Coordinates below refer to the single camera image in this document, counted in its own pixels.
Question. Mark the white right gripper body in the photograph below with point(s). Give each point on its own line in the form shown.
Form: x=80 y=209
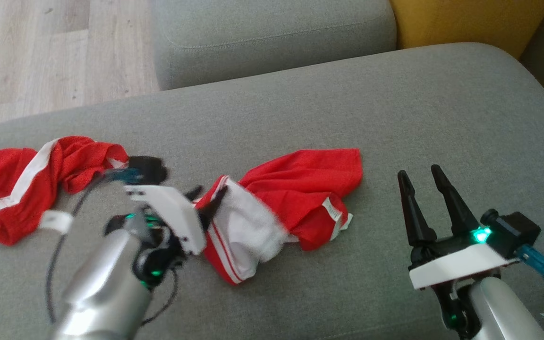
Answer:
x=461 y=262

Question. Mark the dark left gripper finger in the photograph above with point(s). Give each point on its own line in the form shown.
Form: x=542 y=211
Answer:
x=194 y=192
x=213 y=205

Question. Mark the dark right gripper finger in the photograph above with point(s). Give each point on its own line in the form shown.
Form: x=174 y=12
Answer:
x=456 y=208
x=416 y=217

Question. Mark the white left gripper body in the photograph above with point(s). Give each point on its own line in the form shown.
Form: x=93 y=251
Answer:
x=177 y=215

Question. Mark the red and white t-shirt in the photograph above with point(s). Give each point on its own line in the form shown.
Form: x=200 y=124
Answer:
x=310 y=184

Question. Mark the red shorts with white stripe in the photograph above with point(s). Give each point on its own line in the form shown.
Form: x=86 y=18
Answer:
x=7 y=170

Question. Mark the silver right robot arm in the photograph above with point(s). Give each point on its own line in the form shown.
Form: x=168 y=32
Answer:
x=503 y=311

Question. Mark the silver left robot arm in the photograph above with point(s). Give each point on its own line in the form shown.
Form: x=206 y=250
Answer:
x=102 y=288

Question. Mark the grey sofa seat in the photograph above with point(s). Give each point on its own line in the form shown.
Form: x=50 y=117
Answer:
x=300 y=118

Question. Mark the grey sofa armrest cushion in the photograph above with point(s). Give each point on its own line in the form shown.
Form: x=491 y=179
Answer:
x=272 y=42

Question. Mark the yellow cushion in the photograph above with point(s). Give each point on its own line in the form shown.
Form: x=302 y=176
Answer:
x=470 y=23

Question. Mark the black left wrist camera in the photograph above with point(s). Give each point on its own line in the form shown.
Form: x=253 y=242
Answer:
x=147 y=167

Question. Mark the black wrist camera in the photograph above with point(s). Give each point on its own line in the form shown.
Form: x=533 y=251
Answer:
x=147 y=167
x=513 y=231

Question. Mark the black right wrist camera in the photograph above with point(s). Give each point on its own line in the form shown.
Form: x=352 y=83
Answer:
x=513 y=231

